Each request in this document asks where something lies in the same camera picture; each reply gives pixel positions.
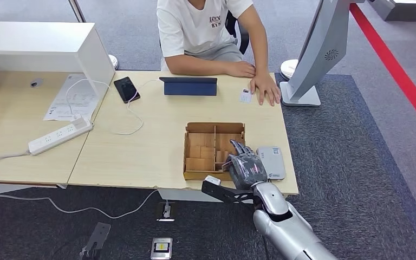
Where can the black smartphone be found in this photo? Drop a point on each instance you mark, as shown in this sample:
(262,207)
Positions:
(125,89)

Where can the person's left forearm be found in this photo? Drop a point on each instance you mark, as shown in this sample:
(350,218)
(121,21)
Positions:
(263,57)

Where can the red floor tape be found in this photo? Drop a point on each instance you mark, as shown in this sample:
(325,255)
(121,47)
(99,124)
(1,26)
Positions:
(391,64)

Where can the grey monitor on stand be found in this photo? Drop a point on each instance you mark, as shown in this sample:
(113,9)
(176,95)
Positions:
(322,43)

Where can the dark left wrist camera bracket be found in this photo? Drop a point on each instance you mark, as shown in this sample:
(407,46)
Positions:
(100,233)

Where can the dark grey floor mat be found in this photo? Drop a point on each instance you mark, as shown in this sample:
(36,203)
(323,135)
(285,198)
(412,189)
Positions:
(355,161)

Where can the person's right forearm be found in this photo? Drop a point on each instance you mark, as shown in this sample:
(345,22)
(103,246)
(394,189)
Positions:
(193,67)

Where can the wooden key card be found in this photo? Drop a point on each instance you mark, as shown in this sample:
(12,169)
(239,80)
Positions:
(199,164)
(208,153)
(194,152)
(201,140)
(224,140)
(222,156)

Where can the wooden organizer box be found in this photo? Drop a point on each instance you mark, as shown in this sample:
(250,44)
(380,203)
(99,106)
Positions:
(193,176)

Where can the person's left hand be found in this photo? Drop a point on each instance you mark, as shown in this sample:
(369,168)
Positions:
(265,86)

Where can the light wood desk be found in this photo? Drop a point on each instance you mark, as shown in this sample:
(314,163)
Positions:
(150,154)
(7,125)

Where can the silver floor socket with label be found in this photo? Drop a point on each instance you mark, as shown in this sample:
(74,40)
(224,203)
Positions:
(161,248)

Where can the black office chair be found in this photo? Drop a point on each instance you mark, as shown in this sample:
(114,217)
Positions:
(243,39)

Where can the person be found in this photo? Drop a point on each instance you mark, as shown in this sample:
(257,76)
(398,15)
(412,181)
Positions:
(193,28)

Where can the white desk cabinet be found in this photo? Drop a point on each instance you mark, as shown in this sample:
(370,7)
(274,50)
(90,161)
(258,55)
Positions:
(32,46)

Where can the white power strip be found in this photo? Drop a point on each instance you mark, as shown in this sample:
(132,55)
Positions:
(55,138)

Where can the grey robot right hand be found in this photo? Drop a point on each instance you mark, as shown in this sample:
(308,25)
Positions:
(247,170)

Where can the grey metal pole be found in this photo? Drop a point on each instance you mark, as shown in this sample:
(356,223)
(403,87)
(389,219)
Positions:
(77,10)

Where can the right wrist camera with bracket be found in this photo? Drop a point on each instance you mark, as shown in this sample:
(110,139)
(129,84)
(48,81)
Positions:
(222,193)

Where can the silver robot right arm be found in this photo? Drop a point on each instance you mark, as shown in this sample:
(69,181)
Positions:
(283,229)

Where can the open black floor socket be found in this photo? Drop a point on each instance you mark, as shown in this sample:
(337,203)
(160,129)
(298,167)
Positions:
(159,211)

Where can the grey card reader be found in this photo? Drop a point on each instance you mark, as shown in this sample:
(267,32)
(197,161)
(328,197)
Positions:
(274,161)

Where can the white round base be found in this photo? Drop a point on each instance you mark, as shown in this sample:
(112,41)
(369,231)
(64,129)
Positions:
(113,61)
(287,68)

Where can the grey platform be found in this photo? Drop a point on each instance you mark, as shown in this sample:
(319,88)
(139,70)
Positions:
(401,10)

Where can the tablet in blue case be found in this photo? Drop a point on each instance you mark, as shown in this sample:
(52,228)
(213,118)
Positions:
(188,88)

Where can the printed paper sheet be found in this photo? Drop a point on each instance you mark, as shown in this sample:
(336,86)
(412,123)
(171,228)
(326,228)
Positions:
(59,107)

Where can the person's right hand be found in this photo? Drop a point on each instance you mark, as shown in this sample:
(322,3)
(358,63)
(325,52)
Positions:
(240,70)

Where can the white charger plug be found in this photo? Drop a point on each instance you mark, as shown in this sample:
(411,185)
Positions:
(80,122)

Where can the white ID card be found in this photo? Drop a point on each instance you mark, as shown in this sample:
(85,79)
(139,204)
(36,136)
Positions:
(245,97)

